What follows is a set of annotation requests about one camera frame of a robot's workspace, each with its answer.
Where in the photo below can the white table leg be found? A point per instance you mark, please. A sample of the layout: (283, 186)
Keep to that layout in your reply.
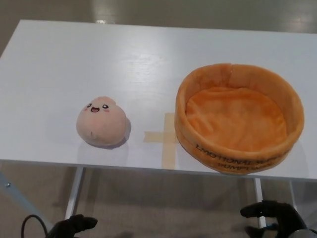
(258, 196)
(293, 191)
(74, 193)

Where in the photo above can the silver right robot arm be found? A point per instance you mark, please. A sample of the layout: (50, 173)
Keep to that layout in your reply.
(307, 234)

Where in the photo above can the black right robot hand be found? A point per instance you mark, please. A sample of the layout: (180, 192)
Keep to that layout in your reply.
(277, 210)

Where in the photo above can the beige masking tape cross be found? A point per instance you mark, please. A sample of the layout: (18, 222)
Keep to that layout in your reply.
(168, 140)

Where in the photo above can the orange plush round basket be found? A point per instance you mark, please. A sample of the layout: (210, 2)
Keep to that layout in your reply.
(235, 124)

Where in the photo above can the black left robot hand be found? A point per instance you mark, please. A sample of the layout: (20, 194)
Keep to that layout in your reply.
(74, 223)

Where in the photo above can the pink round plush toy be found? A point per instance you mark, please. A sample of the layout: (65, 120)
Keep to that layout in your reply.
(102, 124)

